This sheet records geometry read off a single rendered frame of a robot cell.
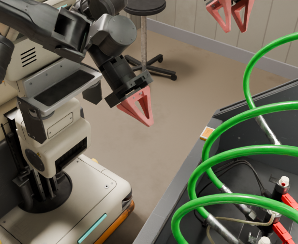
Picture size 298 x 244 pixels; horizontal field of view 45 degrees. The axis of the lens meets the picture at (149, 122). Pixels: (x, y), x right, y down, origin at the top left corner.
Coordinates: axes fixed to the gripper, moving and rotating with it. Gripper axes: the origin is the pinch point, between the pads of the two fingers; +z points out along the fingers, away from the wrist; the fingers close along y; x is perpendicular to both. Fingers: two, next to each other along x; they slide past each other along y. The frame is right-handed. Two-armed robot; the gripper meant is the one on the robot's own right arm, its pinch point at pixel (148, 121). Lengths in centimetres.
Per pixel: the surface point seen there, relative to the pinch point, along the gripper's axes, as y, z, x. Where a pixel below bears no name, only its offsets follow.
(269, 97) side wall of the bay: -3.2, 14.6, 41.3
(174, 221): 11.1, 14.5, -13.7
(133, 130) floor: -153, 14, 89
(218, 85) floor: -143, 25, 174
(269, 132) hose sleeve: 6.8, 17.6, 22.1
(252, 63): 11.7, 1.7, 23.0
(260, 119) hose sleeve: 6.3, 14.1, 22.4
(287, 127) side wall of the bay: -4, 26, 43
